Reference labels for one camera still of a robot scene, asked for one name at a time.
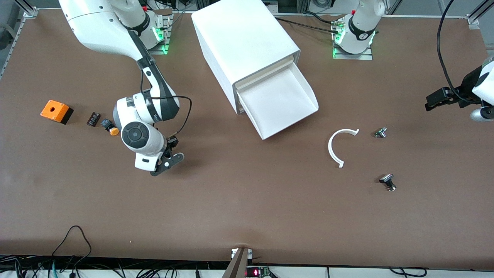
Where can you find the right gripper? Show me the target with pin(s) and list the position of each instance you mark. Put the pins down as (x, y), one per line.
(172, 142)

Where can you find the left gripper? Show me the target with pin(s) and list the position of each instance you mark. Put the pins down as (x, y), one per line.
(466, 87)

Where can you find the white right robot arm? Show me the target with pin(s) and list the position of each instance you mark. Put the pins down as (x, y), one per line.
(100, 27)

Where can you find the yellow mushroom push button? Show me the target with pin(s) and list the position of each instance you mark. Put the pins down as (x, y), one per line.
(114, 132)

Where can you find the white drawer cabinet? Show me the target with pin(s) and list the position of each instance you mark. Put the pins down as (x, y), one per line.
(239, 38)

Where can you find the dark contact block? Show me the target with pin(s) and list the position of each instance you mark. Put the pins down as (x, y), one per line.
(93, 119)

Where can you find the white curved plastic arc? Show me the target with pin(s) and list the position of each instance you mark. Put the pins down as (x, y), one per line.
(330, 148)

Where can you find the small red display module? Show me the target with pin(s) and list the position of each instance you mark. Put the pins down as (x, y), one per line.
(256, 272)

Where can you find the small green metal switch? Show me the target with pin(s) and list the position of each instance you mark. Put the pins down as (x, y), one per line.
(381, 133)

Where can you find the aluminium frame profile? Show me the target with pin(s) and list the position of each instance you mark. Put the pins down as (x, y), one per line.
(29, 11)
(475, 18)

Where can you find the black silver switch part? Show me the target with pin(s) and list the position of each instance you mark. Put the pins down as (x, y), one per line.
(386, 179)

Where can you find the orange button enclosure box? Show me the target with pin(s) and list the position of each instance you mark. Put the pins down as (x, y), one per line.
(54, 110)

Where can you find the white post clamp bracket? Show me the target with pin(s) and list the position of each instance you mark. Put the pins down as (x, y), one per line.
(234, 253)

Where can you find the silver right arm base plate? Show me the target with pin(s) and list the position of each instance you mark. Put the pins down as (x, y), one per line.
(166, 38)

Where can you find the brown camera post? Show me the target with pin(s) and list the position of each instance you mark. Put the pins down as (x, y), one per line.
(236, 266)

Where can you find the aluminium table edge rail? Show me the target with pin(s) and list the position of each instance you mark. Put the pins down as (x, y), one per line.
(15, 42)

